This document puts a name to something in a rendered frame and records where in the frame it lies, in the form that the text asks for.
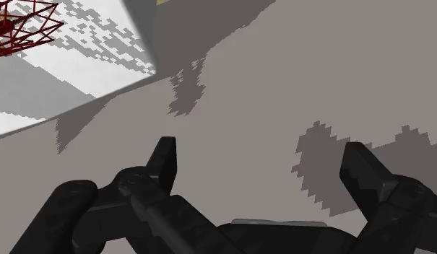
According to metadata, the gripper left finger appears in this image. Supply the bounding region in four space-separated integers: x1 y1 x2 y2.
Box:
9 136 240 254

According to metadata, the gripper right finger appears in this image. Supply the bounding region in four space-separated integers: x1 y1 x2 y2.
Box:
339 141 437 254

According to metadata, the white table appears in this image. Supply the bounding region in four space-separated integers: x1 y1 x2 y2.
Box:
0 0 158 141

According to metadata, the red wire basket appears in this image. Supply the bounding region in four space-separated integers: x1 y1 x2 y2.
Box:
0 0 66 60

